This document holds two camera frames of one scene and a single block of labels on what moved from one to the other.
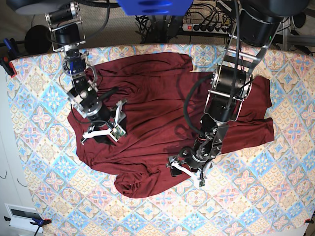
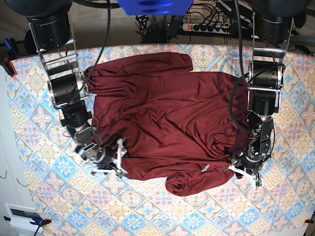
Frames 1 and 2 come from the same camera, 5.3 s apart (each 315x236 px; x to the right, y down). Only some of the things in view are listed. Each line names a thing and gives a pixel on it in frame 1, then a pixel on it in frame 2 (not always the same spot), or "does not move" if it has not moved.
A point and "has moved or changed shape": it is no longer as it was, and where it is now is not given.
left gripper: [84, 96] -> [96, 152]
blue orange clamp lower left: [39, 222] does not move
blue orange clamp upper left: [9, 52] does not move
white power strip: [216, 28] does not move
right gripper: [194, 161] -> [240, 156]
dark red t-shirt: [153, 87] has moved or changed shape
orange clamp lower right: [308, 220] does not move
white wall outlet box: [20, 217] does not move
